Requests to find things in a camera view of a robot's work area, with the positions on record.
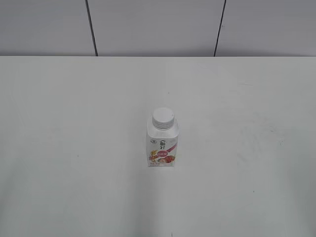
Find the white screw cap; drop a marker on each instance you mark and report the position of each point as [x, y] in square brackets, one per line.
[163, 118]

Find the white yogurt drink bottle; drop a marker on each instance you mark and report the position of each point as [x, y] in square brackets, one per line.
[161, 145]

